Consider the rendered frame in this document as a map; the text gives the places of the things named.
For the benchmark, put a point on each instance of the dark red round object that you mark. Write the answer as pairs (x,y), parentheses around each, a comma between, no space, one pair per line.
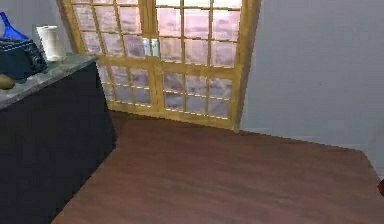
(381,187)

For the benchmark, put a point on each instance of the black toaster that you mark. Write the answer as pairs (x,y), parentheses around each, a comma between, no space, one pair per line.
(18,58)

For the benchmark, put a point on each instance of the black kitchen counter cabinet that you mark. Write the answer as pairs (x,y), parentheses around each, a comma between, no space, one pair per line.
(50,140)

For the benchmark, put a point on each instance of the wooden glass-paned double door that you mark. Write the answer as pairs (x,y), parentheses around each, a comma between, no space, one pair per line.
(173,63)

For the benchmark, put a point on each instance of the white paper towel roll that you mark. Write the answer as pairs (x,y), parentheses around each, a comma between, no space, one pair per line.
(50,42)

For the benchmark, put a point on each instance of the brown potato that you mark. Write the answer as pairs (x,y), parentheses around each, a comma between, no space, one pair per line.
(5,81)

